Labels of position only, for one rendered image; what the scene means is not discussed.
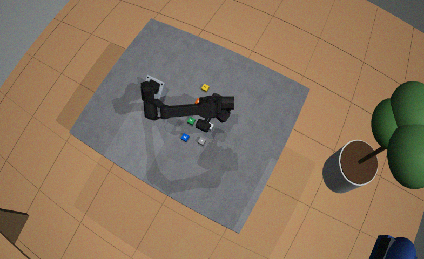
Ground yellow block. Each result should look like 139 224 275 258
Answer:
201 84 210 92

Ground blue block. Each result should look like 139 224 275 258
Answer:
181 133 189 142

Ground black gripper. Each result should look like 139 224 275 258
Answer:
196 93 221 132

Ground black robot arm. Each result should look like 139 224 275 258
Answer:
140 79 234 123

